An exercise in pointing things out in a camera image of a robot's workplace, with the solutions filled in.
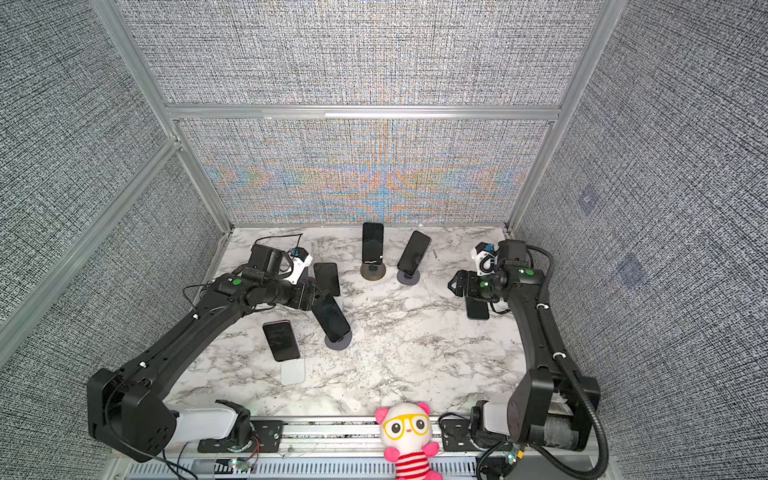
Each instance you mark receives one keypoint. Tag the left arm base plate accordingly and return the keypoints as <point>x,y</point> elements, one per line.
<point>263,436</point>

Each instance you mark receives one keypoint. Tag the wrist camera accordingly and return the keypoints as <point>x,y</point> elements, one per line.
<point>484,256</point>
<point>301,260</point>

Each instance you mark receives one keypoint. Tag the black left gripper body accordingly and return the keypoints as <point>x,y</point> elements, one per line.
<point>294,295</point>

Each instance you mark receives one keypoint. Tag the white flat phone stand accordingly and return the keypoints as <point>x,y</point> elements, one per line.
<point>292,371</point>

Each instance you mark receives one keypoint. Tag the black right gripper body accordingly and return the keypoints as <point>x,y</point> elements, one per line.
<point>479,286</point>

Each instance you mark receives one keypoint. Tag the pink white plush toy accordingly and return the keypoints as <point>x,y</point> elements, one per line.
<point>406,433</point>

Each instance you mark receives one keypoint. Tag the grey round back stand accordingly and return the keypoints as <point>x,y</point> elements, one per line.
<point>406,279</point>

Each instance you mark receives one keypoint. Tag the phone with pink edge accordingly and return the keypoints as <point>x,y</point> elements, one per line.
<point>281,340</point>

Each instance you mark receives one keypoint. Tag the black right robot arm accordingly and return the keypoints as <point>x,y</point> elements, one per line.
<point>545,408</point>

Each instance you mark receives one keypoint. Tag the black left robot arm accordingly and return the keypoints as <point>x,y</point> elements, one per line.
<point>126,408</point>

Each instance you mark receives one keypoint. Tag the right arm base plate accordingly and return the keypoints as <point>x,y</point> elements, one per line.
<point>455,435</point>

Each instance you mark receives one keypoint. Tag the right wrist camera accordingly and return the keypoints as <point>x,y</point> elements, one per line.
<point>484,256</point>

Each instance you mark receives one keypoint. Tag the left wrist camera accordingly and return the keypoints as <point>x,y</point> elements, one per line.
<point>301,260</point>

